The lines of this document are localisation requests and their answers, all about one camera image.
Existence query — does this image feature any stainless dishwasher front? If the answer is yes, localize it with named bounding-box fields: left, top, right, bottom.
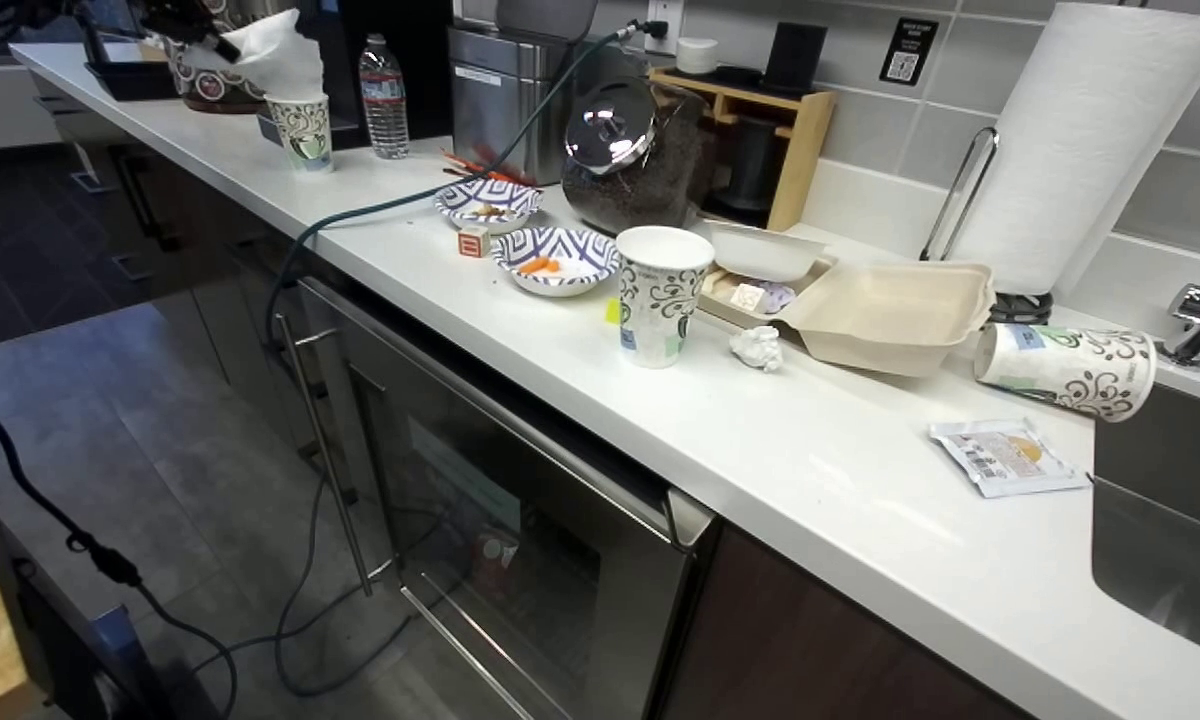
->
left=292, top=277, right=713, bottom=720

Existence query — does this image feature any stainless steel toaster box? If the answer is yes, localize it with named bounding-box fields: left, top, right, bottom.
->
left=448, top=26, right=571, bottom=183

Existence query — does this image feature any wire K-cup pod carousel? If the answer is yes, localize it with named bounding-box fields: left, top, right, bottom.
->
left=165, top=41, right=264, bottom=115

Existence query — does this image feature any white paper napkin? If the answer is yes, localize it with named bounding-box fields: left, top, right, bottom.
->
left=226, top=10, right=322, bottom=101

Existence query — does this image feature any chrome sink faucet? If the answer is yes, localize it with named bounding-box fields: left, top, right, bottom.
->
left=1161, top=286, right=1200, bottom=364

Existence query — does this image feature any dark kettle with glass lid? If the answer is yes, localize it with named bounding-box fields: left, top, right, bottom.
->
left=565, top=82, right=707, bottom=234

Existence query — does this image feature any white paper towel roll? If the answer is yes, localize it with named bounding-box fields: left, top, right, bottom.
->
left=951, top=3, right=1200, bottom=296

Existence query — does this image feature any blue patterned bowl near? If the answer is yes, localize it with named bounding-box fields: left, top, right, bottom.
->
left=496, top=224, right=614, bottom=296

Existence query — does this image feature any black Keurig coffee maker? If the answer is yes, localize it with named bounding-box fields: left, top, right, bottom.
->
left=296, top=0, right=453, bottom=147

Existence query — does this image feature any blue patterned bowl far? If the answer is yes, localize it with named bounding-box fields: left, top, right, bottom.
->
left=435, top=182, right=541, bottom=237

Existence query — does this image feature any plastic water bottle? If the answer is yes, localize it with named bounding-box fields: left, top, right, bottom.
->
left=359, top=34, right=407, bottom=162

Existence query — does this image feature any wooden organizer rack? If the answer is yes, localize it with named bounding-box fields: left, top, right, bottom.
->
left=647, top=70, right=836, bottom=234

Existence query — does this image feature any blue patterned bowl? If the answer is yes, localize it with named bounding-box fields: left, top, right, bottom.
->
left=435, top=182, right=541, bottom=237
left=496, top=224, right=614, bottom=296

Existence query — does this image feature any crumpled white paper ball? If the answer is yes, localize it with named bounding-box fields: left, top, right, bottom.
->
left=729, top=326, right=783, bottom=373

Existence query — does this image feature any patterned paper cup upright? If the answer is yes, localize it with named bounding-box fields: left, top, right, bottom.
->
left=614, top=224, right=717, bottom=369

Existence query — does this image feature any black power cable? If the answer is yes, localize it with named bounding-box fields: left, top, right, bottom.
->
left=0, top=18, right=673, bottom=720

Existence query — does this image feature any white shallow dish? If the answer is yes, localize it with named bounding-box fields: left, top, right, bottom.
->
left=707, top=224, right=825, bottom=286

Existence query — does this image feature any small sauce packet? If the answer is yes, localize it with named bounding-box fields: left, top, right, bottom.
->
left=926, top=420, right=1085, bottom=500

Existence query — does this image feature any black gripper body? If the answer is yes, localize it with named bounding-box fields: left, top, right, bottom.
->
left=143, top=0, right=213, bottom=41

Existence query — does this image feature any patterned paper cup lying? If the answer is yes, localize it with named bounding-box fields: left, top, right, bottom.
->
left=975, top=326, right=1157, bottom=426

